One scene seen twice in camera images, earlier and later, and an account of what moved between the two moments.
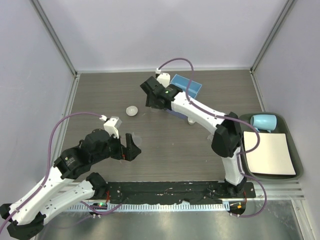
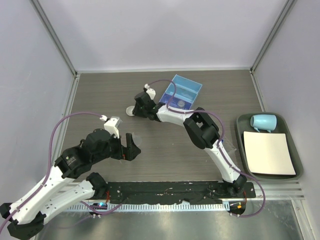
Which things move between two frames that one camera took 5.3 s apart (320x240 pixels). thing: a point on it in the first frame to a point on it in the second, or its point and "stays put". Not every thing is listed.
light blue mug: (266, 122) stays put
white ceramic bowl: (132, 110) stays put
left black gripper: (129, 152) stays put
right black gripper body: (150, 102) to (139, 112)
